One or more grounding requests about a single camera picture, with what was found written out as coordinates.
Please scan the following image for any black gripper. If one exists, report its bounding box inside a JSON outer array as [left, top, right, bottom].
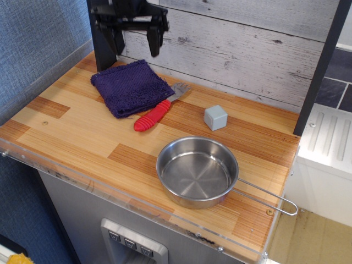
[[91, 1, 169, 57]]

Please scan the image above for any purple cloth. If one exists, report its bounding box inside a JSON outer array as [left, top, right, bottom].
[[90, 60, 175, 118]]

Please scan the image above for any red handled metal fork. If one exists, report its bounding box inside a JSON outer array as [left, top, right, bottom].
[[134, 82, 191, 132]]

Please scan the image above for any clear acrylic table edge guard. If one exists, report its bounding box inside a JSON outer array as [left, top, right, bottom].
[[0, 137, 302, 261]]

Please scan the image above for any grey cube block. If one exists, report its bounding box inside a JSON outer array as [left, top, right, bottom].
[[204, 105, 228, 131]]

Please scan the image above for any silver dispenser button panel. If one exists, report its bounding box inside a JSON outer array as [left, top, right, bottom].
[[101, 218, 169, 263]]

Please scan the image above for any white grooved sink drainboard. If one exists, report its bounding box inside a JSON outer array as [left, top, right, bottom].
[[297, 104, 351, 180]]

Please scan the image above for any yellow object bottom left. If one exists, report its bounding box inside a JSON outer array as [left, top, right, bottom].
[[6, 254, 34, 264]]

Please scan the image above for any black left post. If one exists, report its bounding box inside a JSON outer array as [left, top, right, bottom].
[[86, 0, 117, 72]]

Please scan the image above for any black post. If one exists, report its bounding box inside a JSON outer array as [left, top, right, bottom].
[[293, 0, 351, 136], [86, 0, 117, 72]]

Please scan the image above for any steel pan with wire handle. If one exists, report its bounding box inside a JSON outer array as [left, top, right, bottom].
[[156, 136, 286, 209]]

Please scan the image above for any black right post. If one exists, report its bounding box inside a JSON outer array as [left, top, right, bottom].
[[293, 0, 351, 136]]

